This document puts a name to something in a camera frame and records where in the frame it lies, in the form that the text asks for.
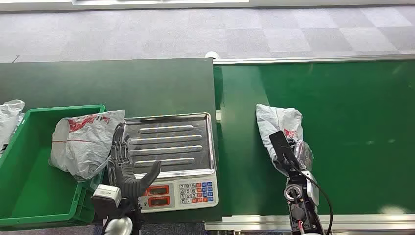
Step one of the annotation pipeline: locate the green conveyor belt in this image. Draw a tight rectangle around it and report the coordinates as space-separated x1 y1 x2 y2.
205 54 415 232

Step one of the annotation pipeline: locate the white baseboard trim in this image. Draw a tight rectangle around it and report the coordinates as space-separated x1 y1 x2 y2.
0 0 415 12

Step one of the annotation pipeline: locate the grey mailer bag red logo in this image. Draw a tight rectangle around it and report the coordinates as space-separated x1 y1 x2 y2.
255 103 315 177

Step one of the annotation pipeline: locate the green plastic crate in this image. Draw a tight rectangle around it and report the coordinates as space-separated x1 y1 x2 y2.
0 104 107 228

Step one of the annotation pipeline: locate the grey mailer bag wide red print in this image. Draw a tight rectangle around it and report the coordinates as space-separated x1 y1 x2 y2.
49 109 126 183

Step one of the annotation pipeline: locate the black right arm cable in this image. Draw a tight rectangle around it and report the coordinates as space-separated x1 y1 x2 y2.
298 169 334 235

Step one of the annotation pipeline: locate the plain white plastic bag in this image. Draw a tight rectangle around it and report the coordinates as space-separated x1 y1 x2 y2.
0 99 25 154

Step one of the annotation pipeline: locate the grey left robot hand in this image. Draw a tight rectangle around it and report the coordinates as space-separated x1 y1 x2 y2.
107 122 162 199

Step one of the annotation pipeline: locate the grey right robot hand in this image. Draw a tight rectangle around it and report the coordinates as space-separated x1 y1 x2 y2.
268 130 308 177

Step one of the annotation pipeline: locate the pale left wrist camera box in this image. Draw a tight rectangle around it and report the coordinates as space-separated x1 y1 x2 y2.
92 184 122 208

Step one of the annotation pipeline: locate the electronic scale steel tray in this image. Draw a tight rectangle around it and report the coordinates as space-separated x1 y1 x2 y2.
121 112 219 214

